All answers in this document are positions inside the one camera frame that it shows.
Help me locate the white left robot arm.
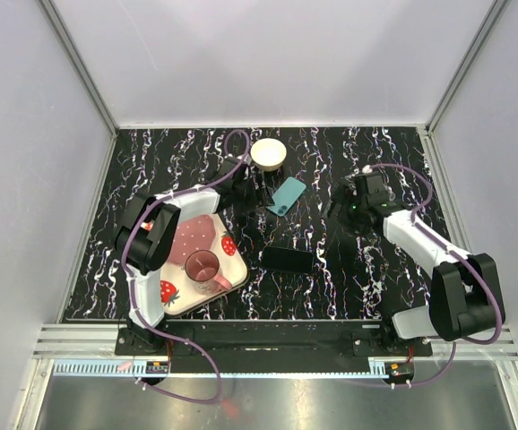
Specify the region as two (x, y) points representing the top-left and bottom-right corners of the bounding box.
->
(113, 156), (272, 355)

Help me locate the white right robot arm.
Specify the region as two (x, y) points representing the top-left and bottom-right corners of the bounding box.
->
(324, 171), (505, 356)

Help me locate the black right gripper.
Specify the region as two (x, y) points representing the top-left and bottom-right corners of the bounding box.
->
(319, 183), (370, 238)

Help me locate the cream ceramic bowl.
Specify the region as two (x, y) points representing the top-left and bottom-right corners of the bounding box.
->
(250, 138), (287, 172)

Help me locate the black smartphone on table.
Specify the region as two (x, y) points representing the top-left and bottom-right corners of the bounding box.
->
(261, 246), (314, 274)

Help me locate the pink dotted plate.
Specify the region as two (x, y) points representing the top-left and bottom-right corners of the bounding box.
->
(168, 215), (216, 266)

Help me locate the white strawberry tray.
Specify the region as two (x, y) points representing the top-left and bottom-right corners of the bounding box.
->
(160, 214), (248, 316)

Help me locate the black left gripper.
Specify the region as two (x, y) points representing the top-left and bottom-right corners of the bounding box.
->
(232, 172), (273, 214)

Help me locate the phone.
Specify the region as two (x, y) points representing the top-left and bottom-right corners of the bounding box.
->
(267, 177), (306, 217)

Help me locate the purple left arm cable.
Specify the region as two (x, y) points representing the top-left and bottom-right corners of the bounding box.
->
(119, 129), (252, 404)

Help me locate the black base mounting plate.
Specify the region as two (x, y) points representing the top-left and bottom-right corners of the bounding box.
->
(115, 320), (433, 357)

